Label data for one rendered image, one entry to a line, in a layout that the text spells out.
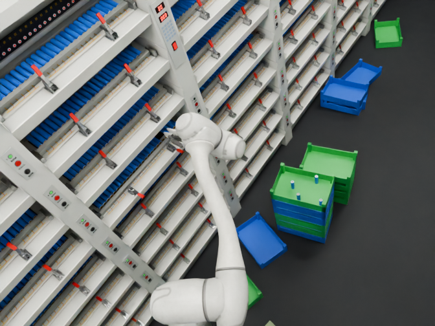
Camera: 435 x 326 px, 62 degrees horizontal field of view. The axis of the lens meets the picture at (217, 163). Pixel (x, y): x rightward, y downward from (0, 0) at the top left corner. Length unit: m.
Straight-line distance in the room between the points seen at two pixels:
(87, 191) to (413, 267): 1.78
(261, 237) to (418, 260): 0.90
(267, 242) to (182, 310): 1.24
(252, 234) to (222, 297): 1.25
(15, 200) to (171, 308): 0.60
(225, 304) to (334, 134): 1.89
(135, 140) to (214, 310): 0.73
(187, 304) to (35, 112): 0.74
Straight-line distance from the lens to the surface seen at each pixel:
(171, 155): 1.67
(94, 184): 1.45
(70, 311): 1.77
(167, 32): 1.44
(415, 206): 2.54
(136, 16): 1.37
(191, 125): 1.21
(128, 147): 1.49
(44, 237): 1.44
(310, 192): 2.05
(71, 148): 1.32
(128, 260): 1.79
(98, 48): 1.29
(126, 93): 1.40
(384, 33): 3.71
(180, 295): 1.21
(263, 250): 2.34
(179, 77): 1.54
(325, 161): 2.36
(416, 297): 2.31
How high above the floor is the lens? 2.15
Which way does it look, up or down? 51 degrees down
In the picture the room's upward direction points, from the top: 21 degrees counter-clockwise
